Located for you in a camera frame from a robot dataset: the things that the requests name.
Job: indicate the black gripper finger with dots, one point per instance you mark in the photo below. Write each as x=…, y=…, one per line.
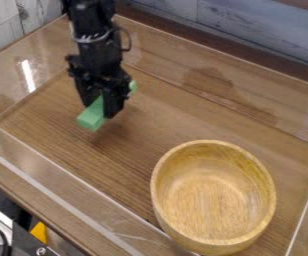
x=87, y=91
x=114, y=97

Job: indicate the clear acrylic enclosure walls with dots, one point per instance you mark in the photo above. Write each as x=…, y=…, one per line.
x=205, y=88

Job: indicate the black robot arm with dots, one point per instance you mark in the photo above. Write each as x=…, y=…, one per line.
x=91, y=20

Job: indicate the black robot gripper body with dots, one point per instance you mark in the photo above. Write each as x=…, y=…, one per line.
x=97, y=63

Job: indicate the brown wooden bowl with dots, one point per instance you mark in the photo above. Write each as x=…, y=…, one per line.
x=213, y=196

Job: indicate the yellow and black device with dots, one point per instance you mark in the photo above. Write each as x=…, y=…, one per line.
x=25, y=237

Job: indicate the green rectangular block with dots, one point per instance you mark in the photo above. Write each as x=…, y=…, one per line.
x=91, y=117

